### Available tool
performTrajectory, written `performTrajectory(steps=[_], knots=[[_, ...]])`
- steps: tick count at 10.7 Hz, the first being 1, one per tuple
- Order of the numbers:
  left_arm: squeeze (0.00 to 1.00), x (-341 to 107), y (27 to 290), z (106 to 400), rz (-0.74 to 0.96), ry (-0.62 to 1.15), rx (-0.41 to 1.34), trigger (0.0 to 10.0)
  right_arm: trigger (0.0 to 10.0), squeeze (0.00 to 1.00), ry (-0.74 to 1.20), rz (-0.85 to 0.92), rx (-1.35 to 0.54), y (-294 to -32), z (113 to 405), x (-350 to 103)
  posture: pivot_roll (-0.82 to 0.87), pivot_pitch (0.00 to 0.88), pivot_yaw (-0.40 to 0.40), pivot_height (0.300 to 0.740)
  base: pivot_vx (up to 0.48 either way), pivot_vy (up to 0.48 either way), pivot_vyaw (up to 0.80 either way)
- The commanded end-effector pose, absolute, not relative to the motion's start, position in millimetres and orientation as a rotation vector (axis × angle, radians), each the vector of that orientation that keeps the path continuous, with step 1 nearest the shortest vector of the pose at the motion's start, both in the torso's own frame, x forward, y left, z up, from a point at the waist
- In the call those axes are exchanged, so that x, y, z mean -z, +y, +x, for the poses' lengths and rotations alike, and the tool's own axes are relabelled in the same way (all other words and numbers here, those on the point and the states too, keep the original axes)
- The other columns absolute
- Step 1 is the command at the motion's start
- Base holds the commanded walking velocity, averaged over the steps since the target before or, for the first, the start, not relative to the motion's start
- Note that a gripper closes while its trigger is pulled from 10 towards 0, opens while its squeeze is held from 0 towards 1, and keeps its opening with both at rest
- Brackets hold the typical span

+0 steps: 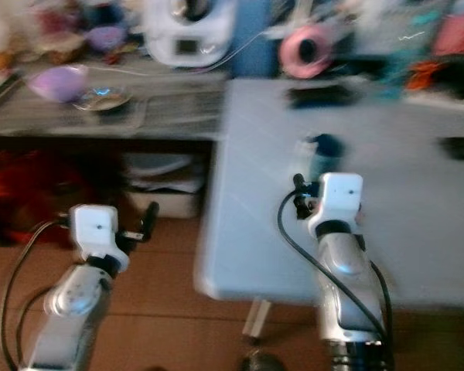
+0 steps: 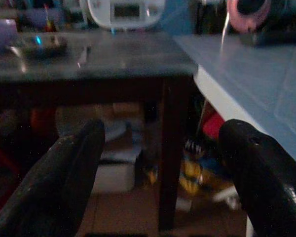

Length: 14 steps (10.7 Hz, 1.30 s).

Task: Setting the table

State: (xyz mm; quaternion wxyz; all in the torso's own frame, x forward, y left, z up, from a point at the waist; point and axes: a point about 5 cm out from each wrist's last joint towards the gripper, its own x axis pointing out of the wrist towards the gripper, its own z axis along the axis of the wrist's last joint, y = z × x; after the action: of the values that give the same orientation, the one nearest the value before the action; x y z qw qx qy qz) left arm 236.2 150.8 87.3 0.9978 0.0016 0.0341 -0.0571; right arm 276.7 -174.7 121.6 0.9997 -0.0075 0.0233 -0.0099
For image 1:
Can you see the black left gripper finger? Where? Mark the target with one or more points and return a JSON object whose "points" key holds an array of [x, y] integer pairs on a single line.
{"points": [[151, 216]]}

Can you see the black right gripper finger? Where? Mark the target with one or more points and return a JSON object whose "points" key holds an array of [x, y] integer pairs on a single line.
{"points": [[299, 183]]}

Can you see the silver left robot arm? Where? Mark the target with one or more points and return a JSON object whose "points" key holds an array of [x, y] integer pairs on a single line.
{"points": [[69, 309]]}

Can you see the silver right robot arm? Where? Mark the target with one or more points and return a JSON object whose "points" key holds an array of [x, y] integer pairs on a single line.
{"points": [[348, 286]]}

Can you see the white storage box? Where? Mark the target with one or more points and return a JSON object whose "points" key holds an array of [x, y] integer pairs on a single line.
{"points": [[162, 185]]}

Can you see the flat black object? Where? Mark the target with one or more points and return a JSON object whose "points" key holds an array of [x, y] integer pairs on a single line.
{"points": [[325, 97]]}

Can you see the red plastic bag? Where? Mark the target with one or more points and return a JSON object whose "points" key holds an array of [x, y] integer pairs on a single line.
{"points": [[31, 193]]}

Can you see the pink tape roll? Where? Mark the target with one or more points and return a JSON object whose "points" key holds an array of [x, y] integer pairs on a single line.
{"points": [[298, 66]]}

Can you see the white table leg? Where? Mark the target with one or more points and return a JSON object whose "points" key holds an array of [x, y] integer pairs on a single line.
{"points": [[257, 321]]}

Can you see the shiny small plate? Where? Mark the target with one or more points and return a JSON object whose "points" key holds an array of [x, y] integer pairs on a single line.
{"points": [[104, 98]]}

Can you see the lilac bowl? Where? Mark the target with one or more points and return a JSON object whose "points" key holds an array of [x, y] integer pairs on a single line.
{"points": [[54, 83]]}

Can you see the dark round robot foot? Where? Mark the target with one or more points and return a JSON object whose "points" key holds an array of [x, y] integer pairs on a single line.
{"points": [[259, 362]]}

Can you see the orange red packet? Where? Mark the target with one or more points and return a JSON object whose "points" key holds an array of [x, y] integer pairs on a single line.
{"points": [[428, 75]]}

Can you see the white kitchen appliance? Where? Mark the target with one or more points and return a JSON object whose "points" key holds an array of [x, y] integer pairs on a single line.
{"points": [[205, 27]]}

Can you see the small purple bowl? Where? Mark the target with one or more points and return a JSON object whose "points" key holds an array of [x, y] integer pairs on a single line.
{"points": [[107, 38]]}

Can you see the pink red box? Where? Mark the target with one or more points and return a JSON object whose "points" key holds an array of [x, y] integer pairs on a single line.
{"points": [[460, 32]]}

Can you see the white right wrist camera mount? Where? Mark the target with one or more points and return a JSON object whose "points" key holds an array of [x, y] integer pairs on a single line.
{"points": [[339, 195]]}

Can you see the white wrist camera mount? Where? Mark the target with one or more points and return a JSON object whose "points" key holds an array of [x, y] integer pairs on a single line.
{"points": [[339, 195], [93, 228]]}

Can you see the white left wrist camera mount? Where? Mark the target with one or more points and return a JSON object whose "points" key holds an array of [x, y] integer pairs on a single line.
{"points": [[93, 228]]}

